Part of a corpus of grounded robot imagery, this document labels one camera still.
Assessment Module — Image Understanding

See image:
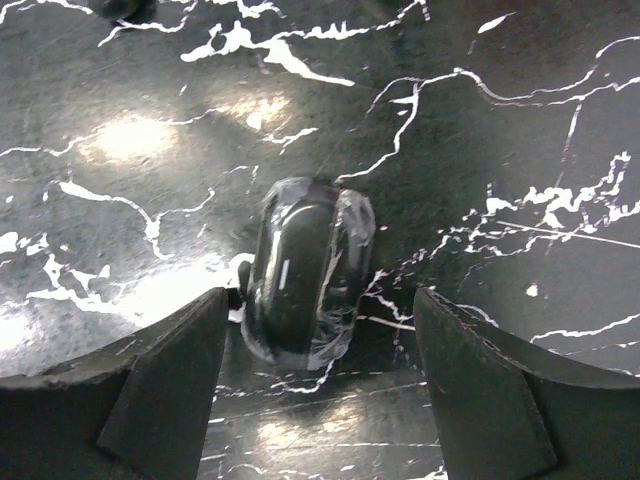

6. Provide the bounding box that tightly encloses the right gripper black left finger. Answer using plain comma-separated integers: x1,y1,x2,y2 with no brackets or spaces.
1,288,229,479

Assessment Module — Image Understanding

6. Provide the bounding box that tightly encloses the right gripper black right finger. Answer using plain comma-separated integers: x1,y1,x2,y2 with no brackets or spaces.
413,289,639,479

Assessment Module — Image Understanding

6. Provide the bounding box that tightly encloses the black earbud charging case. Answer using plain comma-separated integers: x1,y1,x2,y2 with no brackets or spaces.
241,177,376,371

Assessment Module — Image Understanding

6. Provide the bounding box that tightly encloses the black wireless earbud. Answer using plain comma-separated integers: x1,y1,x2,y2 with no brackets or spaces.
87,0,147,21

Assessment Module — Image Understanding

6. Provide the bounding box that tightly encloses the black marble pattern mat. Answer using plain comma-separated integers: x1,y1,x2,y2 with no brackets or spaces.
1,1,639,479

